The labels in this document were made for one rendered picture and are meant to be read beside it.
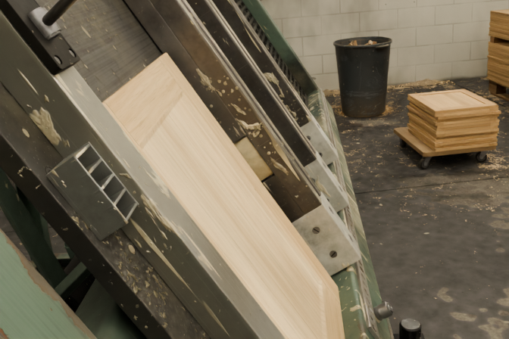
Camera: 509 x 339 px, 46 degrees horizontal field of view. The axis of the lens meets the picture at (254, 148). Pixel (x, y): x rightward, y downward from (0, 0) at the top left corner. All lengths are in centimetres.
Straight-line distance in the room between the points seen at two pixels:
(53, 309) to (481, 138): 392
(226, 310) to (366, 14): 584
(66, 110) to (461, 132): 367
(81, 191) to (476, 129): 374
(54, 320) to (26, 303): 2
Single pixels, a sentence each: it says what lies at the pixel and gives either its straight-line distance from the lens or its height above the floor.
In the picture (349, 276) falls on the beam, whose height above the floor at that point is 90.
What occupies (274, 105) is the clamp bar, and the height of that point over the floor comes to 115.
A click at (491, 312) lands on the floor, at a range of 267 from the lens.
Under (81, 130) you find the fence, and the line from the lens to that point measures 53.
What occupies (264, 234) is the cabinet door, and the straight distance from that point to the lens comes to 84.
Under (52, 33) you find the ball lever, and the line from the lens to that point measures 53.
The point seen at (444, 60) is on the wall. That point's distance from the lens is 669.
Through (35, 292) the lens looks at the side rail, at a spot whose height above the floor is 128.
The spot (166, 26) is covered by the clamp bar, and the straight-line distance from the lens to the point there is 96.
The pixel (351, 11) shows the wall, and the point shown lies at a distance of 628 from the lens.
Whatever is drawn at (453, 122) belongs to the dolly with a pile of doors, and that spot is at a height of 32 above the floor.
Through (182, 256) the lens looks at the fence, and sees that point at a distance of 55.
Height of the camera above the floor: 144
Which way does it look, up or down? 18 degrees down
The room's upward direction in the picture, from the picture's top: 4 degrees counter-clockwise
